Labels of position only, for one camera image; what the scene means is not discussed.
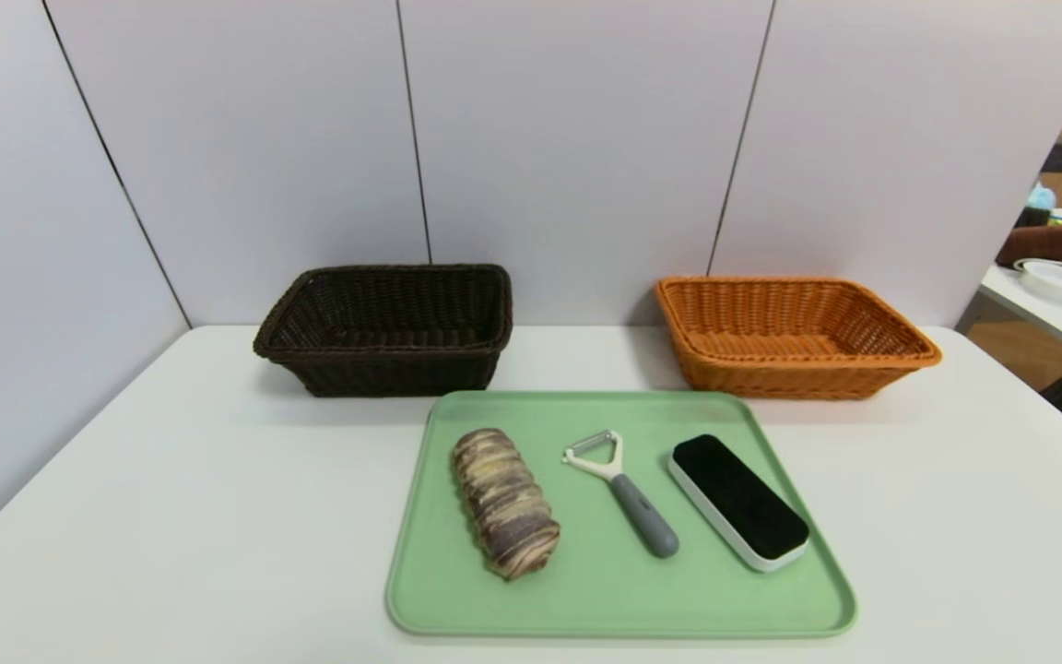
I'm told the marbled brown bread loaf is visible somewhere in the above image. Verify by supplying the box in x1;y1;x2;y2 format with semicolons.
453;428;561;582

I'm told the grey handled white peeler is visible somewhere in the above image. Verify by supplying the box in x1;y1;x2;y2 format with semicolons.
561;430;680;560

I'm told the dark brown wicker basket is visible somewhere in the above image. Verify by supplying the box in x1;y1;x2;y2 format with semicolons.
253;264;513;398

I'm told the orange wicker basket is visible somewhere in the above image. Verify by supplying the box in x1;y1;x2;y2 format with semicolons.
656;276;943;401

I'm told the light green plastic tray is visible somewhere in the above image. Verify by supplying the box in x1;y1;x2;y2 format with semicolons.
385;390;858;639

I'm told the brown plush object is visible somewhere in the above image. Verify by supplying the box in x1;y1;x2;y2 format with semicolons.
997;224;1062;268

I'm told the white background table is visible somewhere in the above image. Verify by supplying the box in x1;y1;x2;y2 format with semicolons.
979;207;1062;364

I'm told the white plastic bowl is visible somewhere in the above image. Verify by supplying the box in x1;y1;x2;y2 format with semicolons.
1015;259;1062;296

